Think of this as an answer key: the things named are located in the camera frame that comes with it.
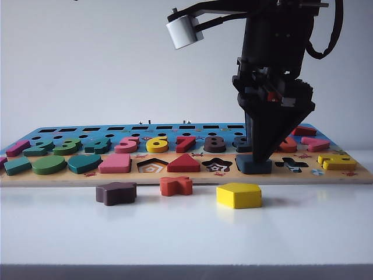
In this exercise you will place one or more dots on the red number seven piece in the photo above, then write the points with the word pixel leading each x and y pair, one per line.
pixel 183 147

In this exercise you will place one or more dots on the dark blue square block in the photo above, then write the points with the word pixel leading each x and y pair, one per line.
pixel 247 167

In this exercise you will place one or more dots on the pink greater-than sign piece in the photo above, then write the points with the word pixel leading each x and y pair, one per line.
pixel 319 146

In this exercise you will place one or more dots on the red triangle block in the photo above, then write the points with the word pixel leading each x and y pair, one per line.
pixel 183 166

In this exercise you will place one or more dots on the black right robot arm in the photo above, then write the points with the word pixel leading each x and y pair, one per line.
pixel 274 29

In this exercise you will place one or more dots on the teal number two piece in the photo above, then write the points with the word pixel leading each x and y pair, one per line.
pixel 36 151

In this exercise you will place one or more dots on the pink number five piece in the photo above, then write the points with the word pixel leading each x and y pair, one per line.
pixel 125 149

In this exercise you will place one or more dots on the orange cross block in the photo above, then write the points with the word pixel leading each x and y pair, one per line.
pixel 175 186

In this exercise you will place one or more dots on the magenta number one piece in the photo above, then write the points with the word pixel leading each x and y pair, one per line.
pixel 17 148

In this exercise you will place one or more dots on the red math sign piece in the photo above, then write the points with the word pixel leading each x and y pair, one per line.
pixel 306 132

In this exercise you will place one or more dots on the green number three piece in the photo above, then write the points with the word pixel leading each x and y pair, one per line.
pixel 65 150

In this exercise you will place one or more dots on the orange number ten piece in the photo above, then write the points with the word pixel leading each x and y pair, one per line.
pixel 290 147

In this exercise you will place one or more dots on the pink trapezoid block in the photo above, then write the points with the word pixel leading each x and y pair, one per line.
pixel 115 166

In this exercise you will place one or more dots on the colourful wooden puzzle board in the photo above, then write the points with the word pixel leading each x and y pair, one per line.
pixel 122 176

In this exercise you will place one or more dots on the teal rectangle block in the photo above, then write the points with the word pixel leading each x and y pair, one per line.
pixel 17 167

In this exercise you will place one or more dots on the teal number four piece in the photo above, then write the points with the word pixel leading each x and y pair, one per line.
pixel 100 149

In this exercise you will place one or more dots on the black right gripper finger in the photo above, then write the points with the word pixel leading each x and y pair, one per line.
pixel 249 128
pixel 271 131

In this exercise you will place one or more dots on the white cylindrical wrist camera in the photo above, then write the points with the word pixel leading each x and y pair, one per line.
pixel 183 30

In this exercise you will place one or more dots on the green oval block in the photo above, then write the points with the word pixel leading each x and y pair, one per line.
pixel 48 166

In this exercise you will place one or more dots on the yellow number six piece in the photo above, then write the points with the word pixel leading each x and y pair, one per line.
pixel 156 149

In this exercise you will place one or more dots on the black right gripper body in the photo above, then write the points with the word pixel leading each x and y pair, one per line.
pixel 262 84

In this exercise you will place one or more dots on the dark blue number nine piece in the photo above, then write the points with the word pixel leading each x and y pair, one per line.
pixel 240 146

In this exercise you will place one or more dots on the magenta shape block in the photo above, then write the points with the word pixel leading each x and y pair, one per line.
pixel 3 163

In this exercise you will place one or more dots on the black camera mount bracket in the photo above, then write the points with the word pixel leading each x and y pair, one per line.
pixel 221 8

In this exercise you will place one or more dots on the brown star block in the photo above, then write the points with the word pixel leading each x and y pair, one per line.
pixel 115 195

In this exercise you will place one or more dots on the teal heart block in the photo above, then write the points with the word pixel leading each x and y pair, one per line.
pixel 83 164

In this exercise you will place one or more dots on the brown number eight piece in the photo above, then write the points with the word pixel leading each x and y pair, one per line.
pixel 214 149

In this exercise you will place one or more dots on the yellow pentagon block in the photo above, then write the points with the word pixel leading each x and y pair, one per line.
pixel 239 198

